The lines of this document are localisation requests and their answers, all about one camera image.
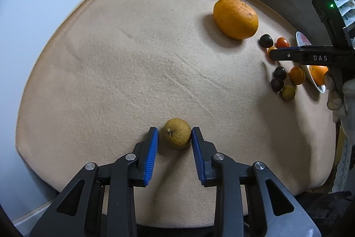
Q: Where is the dark cloth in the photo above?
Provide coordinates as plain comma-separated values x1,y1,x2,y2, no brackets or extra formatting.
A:
298,191,353,229

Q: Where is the white floral plate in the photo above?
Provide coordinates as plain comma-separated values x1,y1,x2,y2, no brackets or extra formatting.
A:
295,31,326,94

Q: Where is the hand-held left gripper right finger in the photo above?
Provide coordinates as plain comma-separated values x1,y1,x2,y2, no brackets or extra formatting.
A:
191,127,319,237

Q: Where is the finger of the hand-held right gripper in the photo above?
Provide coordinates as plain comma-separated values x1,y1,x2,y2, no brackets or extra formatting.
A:
268,45,337,65

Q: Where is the person's right hand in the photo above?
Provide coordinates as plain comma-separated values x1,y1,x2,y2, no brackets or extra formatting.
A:
324,70,355,123

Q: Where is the large speckled orange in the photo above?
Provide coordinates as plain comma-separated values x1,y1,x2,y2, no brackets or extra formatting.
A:
213,0,259,40

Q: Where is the pale floral cloth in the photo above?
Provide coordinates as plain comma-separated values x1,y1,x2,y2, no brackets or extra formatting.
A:
334,126,355,193

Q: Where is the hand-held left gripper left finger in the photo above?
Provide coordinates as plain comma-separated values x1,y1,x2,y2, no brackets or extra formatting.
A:
29,127,160,237

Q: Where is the large smooth orange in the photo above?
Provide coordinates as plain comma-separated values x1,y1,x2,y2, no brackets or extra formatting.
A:
309,65,329,86

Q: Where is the brown green round fruit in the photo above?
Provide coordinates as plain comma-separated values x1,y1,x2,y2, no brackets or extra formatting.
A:
162,118,192,150
281,85,297,101

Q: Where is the dark round fruit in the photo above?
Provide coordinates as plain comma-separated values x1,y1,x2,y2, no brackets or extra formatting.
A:
274,66,287,80
270,77,284,92
259,34,274,48

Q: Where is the red cherry tomato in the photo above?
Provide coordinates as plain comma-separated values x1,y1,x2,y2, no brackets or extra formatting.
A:
275,37,290,49

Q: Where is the beige blanket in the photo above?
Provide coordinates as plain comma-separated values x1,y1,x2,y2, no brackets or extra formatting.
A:
15,0,337,229

